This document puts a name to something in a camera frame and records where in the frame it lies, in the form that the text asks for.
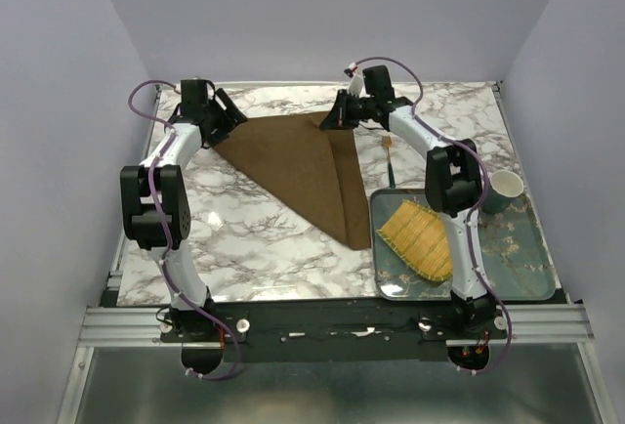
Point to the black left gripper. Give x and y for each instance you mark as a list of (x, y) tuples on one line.
[(231, 116)]

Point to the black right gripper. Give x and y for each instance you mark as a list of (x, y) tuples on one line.
[(338, 118)]

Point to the gold fork teal handle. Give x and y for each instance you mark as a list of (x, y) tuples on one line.
[(387, 144)]

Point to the brown cloth napkin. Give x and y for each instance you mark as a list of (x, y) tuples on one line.
[(313, 172)]

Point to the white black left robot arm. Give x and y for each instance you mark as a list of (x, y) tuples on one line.
[(155, 208)]

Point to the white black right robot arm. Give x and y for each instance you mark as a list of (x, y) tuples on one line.
[(456, 183)]

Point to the teal mug white inside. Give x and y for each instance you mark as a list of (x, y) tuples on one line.
[(504, 187)]

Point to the yellow bamboo mat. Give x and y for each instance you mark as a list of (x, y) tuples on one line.
[(417, 236)]

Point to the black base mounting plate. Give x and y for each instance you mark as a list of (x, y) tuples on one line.
[(404, 347)]

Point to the teal floral metal tray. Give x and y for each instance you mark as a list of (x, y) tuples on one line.
[(516, 258)]

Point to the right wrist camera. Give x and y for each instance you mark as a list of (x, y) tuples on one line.
[(356, 85)]

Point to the aluminium frame rail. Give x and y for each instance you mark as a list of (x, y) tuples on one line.
[(343, 319)]

